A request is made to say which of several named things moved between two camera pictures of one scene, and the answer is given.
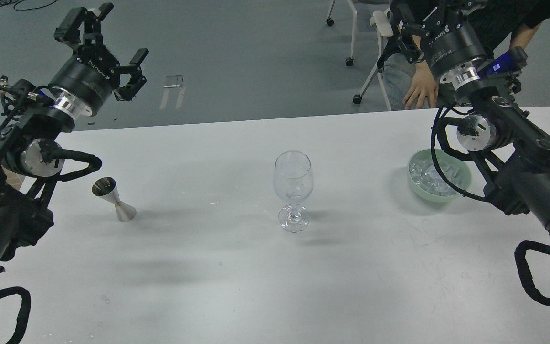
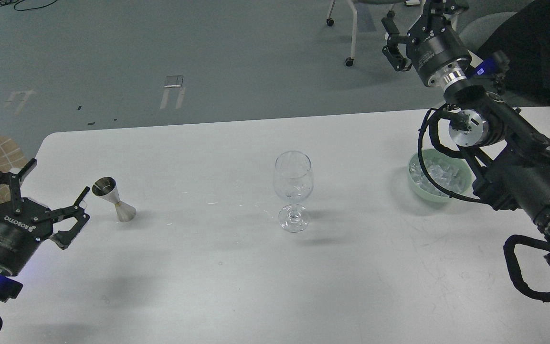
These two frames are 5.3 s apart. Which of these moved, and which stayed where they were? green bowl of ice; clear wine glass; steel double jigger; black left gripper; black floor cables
Moved: black left gripper
Stayed: green bowl of ice; steel double jigger; black floor cables; clear wine glass
